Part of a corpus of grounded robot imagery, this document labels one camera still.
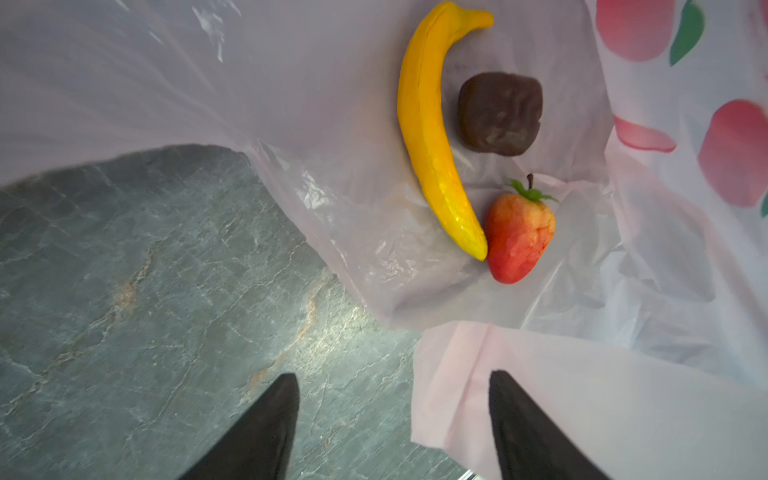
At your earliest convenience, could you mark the red strawberry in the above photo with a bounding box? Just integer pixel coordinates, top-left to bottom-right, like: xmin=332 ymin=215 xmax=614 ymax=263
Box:
xmin=483 ymin=173 xmax=558 ymax=285

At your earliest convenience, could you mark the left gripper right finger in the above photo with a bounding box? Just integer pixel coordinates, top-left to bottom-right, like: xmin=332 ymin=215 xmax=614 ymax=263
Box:
xmin=488 ymin=370 xmax=608 ymax=480

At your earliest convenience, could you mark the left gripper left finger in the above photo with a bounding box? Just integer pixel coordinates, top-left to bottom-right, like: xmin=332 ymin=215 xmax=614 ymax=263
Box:
xmin=182 ymin=373 xmax=300 ymax=480

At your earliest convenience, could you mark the dark brown fruit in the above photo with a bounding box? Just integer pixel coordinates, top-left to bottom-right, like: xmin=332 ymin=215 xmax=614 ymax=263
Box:
xmin=458 ymin=72 xmax=543 ymax=157

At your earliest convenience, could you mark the long yellow banana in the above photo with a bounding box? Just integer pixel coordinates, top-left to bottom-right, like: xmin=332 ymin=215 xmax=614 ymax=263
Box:
xmin=397 ymin=1 xmax=494 ymax=261

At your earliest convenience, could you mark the pink fruit print plastic bag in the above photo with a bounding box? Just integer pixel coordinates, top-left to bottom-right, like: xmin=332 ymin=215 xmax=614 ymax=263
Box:
xmin=1 ymin=1 xmax=767 ymax=479

